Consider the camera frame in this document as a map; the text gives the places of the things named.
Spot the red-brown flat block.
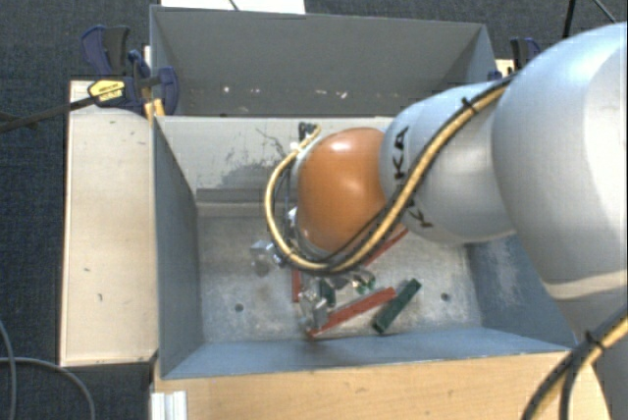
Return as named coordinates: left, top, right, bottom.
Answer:
left=361, top=225, right=410, bottom=268
left=306, top=286, right=397, bottom=340

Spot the pale wood flat board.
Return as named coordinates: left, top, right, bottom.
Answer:
left=58, top=79, right=161, bottom=368

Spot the dark green flat block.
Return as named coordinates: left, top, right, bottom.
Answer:
left=371, top=278, right=423, bottom=336

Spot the grey metal bin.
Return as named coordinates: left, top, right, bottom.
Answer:
left=148, top=4, right=580, bottom=381

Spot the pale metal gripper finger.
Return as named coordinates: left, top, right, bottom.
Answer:
left=297, top=289, right=330, bottom=337
left=249, top=238, right=277, bottom=277

